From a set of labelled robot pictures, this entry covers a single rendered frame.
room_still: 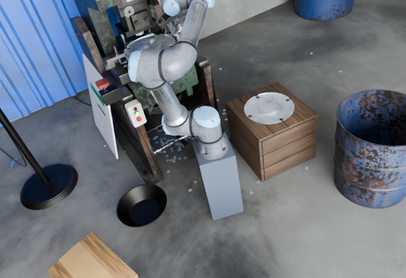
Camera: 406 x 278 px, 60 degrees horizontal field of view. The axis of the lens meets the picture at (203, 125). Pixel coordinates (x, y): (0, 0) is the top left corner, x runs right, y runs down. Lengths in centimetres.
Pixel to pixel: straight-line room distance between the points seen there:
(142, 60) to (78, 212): 130
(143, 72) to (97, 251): 83
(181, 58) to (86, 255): 96
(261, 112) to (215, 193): 55
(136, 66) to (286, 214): 117
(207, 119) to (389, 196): 102
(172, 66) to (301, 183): 119
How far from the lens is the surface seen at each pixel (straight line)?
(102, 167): 254
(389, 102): 208
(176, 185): 222
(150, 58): 129
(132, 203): 221
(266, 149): 197
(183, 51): 128
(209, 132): 159
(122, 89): 198
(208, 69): 204
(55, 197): 246
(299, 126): 202
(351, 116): 208
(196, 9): 147
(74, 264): 171
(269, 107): 209
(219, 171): 173
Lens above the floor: 165
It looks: 40 degrees down
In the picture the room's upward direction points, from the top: 12 degrees counter-clockwise
